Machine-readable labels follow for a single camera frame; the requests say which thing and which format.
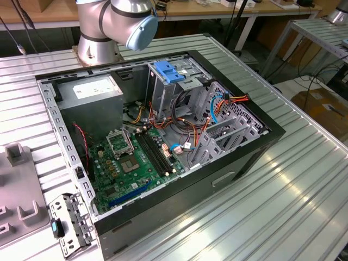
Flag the blue black latch clip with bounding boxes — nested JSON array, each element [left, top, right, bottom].
[[50, 219, 65, 239]]

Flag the blue SATA wire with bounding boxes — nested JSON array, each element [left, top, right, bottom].
[[170, 92, 229, 153]]

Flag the cardboard box on floor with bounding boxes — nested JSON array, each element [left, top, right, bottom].
[[291, 88, 348, 136]]

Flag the grey power supply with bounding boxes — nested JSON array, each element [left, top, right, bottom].
[[55, 74, 125, 139]]

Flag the metal slat side table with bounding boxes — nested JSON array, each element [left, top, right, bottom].
[[260, 18, 348, 79]]

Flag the brown box under table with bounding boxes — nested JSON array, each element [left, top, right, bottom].
[[282, 35, 324, 67]]

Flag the RAM slot white clips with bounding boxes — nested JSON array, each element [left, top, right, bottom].
[[138, 129, 169, 176], [145, 126, 177, 173]]

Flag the grey metal disk bay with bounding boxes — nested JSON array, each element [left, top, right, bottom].
[[187, 80, 270, 170]]

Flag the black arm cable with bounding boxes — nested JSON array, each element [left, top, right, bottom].
[[10, 0, 51, 52]]

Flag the red black fan wire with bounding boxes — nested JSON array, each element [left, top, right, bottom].
[[72, 122, 91, 176]]

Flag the green motherboard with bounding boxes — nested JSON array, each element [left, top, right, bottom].
[[88, 126, 186, 215]]

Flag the red orange disk power wire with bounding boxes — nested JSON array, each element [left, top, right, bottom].
[[214, 93, 250, 116]]

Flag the mixed colour wire bundle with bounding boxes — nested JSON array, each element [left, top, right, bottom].
[[122, 100, 210, 149]]

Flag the grey metal drive cage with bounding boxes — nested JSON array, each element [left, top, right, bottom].
[[145, 57, 213, 120]]

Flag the blue expansion slot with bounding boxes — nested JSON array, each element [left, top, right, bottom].
[[108, 181, 153, 209]]

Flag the CPU socket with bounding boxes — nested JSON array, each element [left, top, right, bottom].
[[119, 154, 140, 174]]

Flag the grey cable with silver plug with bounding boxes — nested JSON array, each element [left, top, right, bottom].
[[0, 15, 27, 56]]

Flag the metal socket cover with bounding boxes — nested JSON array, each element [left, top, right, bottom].
[[105, 129, 135, 160]]

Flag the hinged metal slot bracket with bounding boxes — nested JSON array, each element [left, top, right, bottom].
[[48, 191, 96, 259]]

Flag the black PC case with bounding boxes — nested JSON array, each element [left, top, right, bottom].
[[35, 48, 287, 261]]

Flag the grey parts rack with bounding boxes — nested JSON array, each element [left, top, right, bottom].
[[0, 145, 53, 250]]

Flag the blue plastic drive latch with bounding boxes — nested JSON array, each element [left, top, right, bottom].
[[153, 61, 186, 84]]

